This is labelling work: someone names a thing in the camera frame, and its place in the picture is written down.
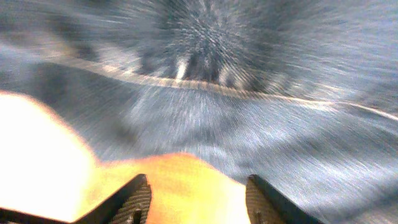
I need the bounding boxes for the blue denim jeans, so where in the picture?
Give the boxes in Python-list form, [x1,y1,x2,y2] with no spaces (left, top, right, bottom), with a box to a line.
[1,0,397,223]

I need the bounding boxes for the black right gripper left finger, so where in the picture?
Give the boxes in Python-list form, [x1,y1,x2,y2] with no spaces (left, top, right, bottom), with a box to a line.
[1,174,152,224]

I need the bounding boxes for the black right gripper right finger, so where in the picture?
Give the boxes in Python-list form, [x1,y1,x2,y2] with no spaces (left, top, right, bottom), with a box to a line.
[246,175,323,224]

